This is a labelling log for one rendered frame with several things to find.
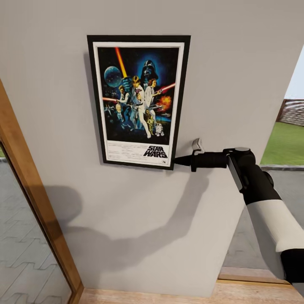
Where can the fixed window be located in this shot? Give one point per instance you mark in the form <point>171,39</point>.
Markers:
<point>283,159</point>

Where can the poster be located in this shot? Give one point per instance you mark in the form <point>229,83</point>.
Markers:
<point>138,83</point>

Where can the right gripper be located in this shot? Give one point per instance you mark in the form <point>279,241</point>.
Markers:
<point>204,160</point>

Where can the door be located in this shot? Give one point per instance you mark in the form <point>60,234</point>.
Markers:
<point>36,266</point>

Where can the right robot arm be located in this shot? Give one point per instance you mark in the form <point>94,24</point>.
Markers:
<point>280,237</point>

